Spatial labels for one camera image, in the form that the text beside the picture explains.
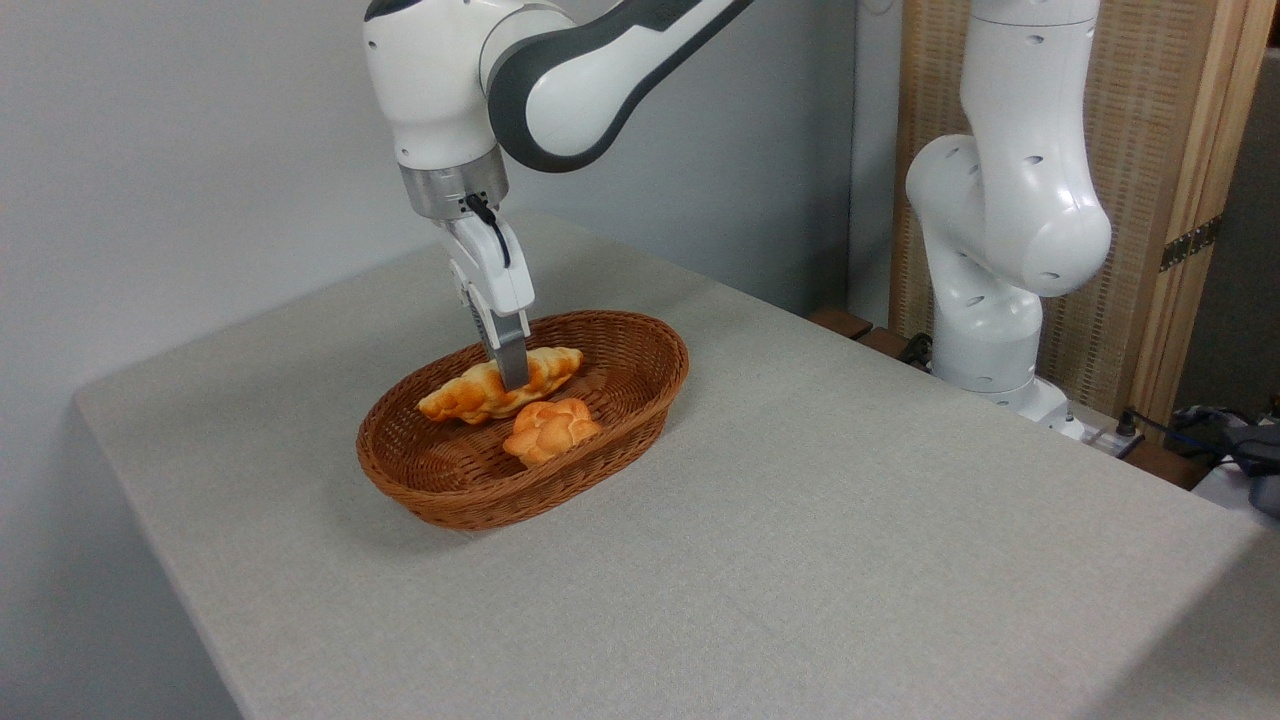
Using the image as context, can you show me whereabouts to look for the long croissant bread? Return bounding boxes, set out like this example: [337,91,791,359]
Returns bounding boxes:
[418,346,584,425]

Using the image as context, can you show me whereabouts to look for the blue cable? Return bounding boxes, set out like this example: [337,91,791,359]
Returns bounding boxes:
[1138,410,1246,463]

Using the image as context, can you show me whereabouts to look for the small braided bread roll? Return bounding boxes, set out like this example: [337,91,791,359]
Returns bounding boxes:
[502,397,604,467]

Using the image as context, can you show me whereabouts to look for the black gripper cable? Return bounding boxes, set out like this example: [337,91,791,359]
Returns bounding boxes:
[464,194,512,270]

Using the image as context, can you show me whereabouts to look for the brown wicker basket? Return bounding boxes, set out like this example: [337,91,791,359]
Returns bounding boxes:
[356,310,690,531]

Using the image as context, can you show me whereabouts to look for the grey device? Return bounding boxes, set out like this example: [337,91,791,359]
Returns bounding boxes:
[1225,423,1280,518]

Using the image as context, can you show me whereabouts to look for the metal screen hinge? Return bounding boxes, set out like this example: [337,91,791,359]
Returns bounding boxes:
[1159,215,1223,273]

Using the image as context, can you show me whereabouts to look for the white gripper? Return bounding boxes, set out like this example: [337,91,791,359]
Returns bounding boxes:
[439,214,535,392]

